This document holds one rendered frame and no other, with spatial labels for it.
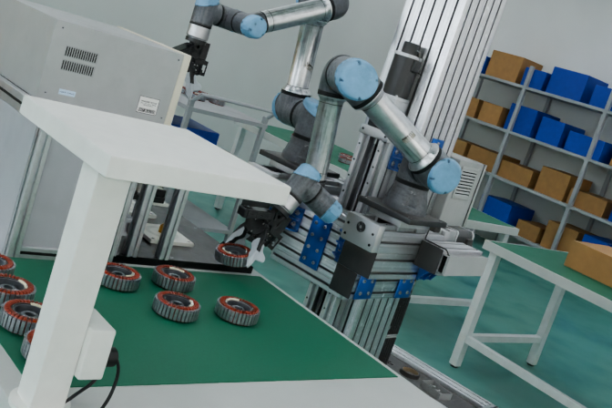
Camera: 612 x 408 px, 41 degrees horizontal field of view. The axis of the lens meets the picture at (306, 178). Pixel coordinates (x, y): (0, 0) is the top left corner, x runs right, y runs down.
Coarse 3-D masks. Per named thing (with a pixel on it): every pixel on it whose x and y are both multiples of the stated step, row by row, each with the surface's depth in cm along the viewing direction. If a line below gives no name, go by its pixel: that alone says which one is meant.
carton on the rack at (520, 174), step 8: (504, 160) 885; (504, 168) 884; (512, 168) 876; (520, 168) 868; (528, 168) 871; (504, 176) 883; (512, 176) 875; (520, 176) 867; (528, 176) 859; (536, 176) 862; (520, 184) 865; (528, 184) 858
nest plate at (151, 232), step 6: (150, 228) 247; (156, 228) 249; (144, 234) 239; (150, 234) 240; (156, 234) 242; (180, 234) 251; (150, 240) 236; (156, 240) 237; (174, 240) 242; (180, 240) 244; (186, 240) 246; (186, 246) 244; (192, 246) 245
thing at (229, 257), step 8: (216, 248) 237; (224, 248) 238; (232, 248) 240; (240, 248) 240; (248, 248) 240; (216, 256) 235; (224, 256) 233; (232, 256) 233; (240, 256) 233; (224, 264) 233; (232, 264) 233; (240, 264) 233
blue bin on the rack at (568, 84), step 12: (564, 72) 843; (576, 72) 832; (552, 84) 851; (564, 84) 841; (576, 84) 831; (588, 84) 826; (600, 84) 840; (564, 96) 839; (576, 96) 829; (588, 96) 833
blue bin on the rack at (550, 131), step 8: (544, 120) 852; (552, 120) 845; (544, 128) 851; (552, 128) 844; (560, 128) 837; (568, 128) 841; (576, 128) 850; (536, 136) 856; (544, 136) 850; (552, 136) 843; (560, 136) 836; (552, 144) 842; (560, 144) 840
